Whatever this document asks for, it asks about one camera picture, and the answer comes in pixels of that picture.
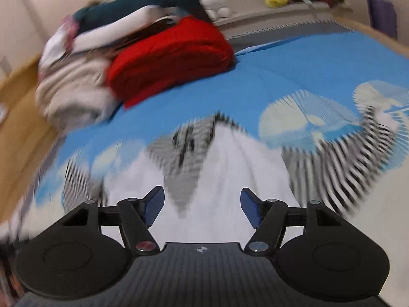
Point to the red folded cloth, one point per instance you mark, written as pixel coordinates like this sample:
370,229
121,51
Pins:
169,57

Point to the purple cloth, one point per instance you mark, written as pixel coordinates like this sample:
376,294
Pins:
382,16

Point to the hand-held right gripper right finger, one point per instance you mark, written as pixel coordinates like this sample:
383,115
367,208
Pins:
251,208

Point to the black white striped shirt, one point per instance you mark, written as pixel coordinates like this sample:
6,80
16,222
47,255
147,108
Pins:
230,179

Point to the blue cloud print blanket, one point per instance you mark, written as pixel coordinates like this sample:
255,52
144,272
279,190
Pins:
274,80

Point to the beige white clothes pile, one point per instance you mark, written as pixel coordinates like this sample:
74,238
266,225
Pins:
108,30

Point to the beige striped cloth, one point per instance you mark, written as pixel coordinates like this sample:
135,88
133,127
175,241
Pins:
73,92

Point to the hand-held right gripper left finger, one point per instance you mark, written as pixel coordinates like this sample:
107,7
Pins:
154,207

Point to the dark blue shark plush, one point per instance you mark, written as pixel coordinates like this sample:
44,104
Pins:
150,1

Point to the white plush toy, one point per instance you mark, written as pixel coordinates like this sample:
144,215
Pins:
215,4

